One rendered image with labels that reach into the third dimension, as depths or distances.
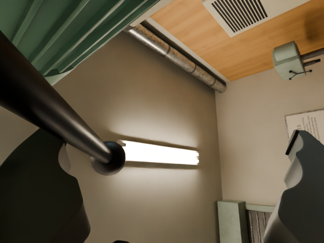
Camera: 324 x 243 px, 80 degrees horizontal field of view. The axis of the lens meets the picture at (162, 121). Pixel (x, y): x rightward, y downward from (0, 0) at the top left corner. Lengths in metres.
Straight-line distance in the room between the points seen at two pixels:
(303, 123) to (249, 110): 0.71
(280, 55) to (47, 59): 2.16
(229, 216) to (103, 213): 1.83
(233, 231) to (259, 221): 0.38
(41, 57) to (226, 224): 3.03
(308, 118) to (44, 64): 3.01
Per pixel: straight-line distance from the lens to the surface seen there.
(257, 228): 3.21
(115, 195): 1.81
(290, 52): 2.25
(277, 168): 3.08
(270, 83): 3.33
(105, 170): 0.20
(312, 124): 3.06
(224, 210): 3.07
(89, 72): 1.84
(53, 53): 0.18
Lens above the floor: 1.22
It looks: 41 degrees up
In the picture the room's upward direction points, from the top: 103 degrees counter-clockwise
